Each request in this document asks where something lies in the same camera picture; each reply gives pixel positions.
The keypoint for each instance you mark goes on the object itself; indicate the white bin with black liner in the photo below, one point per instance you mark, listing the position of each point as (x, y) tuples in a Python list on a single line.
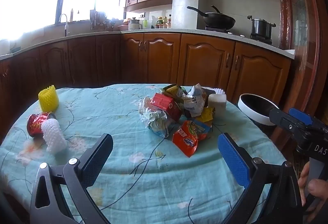
[(251, 113)]

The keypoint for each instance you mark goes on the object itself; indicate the black induction cooker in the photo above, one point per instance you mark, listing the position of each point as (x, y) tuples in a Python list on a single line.
[(261, 39)]

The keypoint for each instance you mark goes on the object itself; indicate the green plastic cup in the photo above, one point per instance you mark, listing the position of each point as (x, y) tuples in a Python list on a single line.
[(145, 24)]

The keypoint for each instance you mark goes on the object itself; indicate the chrome sink faucet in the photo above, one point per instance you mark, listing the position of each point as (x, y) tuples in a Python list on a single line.
[(64, 21)]

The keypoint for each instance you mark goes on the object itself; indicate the crushed red can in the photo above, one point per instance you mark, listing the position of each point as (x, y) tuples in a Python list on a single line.
[(35, 124)]

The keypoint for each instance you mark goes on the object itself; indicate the yellow crumpled wrapper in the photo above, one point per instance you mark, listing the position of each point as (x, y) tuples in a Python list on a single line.
[(207, 115)]

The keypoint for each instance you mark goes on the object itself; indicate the orange snack packet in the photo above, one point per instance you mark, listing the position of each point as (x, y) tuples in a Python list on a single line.
[(187, 139)]

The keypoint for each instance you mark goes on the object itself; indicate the wooden glass door cabinet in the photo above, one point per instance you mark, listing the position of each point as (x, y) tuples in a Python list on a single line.
[(307, 34)]

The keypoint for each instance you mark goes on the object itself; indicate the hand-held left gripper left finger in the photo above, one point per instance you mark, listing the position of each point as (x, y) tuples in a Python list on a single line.
[(97, 157)]

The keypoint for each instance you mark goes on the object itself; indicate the gas stove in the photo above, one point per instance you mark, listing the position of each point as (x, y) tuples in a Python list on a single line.
[(217, 29)]

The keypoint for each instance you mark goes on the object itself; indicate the crumpled silver foil wrapper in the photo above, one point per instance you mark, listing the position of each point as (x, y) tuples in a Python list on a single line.
[(156, 124)]

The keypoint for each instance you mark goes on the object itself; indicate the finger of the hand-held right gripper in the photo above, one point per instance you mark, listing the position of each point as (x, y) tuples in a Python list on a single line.
[(284, 120), (301, 116)]

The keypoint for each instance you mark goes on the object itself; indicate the wooden base cabinets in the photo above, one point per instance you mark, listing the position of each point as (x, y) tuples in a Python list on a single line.
[(205, 60)]

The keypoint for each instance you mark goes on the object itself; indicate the red drink carton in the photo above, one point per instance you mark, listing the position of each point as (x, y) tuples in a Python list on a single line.
[(166, 106)]

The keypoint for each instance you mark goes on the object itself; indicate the white foam block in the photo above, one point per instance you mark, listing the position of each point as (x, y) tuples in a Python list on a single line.
[(217, 105)]

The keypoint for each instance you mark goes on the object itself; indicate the white printed crumpled packet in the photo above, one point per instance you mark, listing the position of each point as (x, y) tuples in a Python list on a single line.
[(194, 101)]

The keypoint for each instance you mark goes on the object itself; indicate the teal floral tablecloth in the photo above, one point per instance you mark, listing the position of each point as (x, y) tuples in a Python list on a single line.
[(143, 178)]

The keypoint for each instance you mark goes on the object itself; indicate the person's right hand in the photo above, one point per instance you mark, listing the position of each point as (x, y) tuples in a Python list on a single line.
[(319, 188)]

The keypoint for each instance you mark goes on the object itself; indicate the green yellow crushed carton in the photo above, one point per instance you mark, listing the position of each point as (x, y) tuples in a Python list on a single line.
[(171, 90)]

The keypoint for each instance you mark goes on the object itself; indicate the black wok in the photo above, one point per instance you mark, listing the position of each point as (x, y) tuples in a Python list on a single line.
[(220, 21)]

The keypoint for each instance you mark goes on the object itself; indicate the yellow foam fruit net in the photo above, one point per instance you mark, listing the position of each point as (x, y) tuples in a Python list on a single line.
[(48, 101)]

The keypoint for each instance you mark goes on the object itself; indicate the steel cooking pot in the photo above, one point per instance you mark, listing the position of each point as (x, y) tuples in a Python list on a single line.
[(260, 28)]

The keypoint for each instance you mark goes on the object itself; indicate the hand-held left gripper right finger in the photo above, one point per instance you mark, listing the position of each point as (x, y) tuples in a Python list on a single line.
[(233, 160)]

